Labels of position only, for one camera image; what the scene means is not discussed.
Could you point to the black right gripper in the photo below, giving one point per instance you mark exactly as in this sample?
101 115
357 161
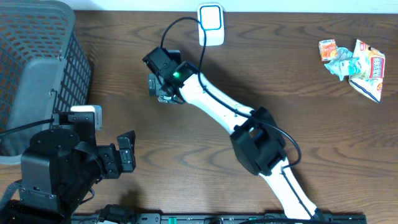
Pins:
153 86

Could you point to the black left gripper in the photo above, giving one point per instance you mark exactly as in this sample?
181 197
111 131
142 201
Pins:
128 157

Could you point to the small orange candy box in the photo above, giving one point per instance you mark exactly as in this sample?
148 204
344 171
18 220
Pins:
327 50

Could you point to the teal white snack packet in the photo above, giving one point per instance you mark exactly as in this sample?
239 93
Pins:
337 66

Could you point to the small teal candy box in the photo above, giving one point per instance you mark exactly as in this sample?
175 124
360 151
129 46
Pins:
353 66

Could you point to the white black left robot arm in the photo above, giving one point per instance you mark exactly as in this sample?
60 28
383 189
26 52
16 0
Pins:
41 196

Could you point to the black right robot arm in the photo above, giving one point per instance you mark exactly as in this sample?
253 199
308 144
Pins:
257 141

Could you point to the white barcode scanner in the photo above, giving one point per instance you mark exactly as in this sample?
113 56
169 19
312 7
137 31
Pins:
211 29

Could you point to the dark grey plastic basket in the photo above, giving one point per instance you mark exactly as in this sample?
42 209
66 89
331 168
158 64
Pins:
44 69

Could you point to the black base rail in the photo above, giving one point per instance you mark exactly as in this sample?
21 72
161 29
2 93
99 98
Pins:
155 218

